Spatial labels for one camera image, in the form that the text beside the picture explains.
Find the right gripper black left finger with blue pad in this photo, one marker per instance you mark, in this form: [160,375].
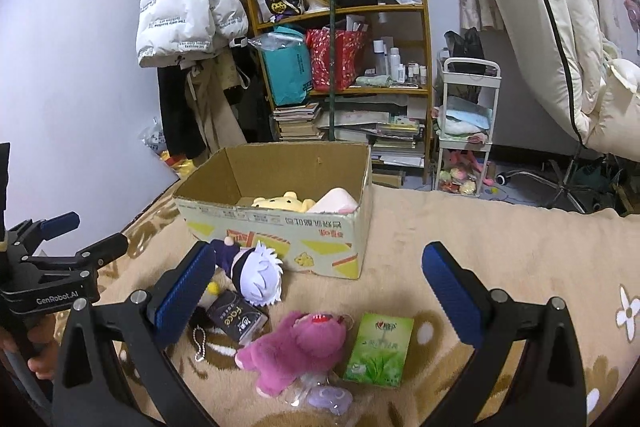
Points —
[90,386]

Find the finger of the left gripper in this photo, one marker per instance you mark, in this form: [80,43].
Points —
[26,237]
[93,257]

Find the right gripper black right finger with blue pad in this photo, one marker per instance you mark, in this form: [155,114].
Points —
[548,387]

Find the white haired anime plush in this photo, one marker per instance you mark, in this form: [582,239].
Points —
[255,272]

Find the green tissue pack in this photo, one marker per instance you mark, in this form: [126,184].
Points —
[380,350]

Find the yellow plush toy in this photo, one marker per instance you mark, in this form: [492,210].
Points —
[288,201]

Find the pink bear plush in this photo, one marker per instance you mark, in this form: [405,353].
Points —
[302,343]

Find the white pink soft pillow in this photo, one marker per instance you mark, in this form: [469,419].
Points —
[337,202]

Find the black hanging garment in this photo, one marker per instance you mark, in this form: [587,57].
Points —
[182,134]

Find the black face tissue pack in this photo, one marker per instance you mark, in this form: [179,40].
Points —
[236,317]

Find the chrome chair base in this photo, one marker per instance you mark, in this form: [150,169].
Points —
[587,185]

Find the beige hanging coat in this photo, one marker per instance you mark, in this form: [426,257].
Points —
[205,84]

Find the purple item in plastic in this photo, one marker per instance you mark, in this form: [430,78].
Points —
[321,392]

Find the cardboard box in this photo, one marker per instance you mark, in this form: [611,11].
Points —
[216,201]

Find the stack of books left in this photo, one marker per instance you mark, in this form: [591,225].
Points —
[298,122]

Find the stack of books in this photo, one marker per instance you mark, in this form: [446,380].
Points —
[298,122]
[393,125]

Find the teal paper bag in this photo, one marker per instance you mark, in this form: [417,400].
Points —
[288,65]

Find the white rolling cart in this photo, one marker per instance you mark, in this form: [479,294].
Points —
[465,120]

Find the stack of books right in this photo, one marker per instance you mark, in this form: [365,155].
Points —
[393,125]

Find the wooden shelf unit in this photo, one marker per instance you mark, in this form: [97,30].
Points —
[423,44]

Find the red gift bag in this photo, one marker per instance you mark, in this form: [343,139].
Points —
[349,48]

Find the white bottles on shelf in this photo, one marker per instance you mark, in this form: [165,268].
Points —
[389,65]

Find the green pole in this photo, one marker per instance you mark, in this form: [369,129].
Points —
[332,70]

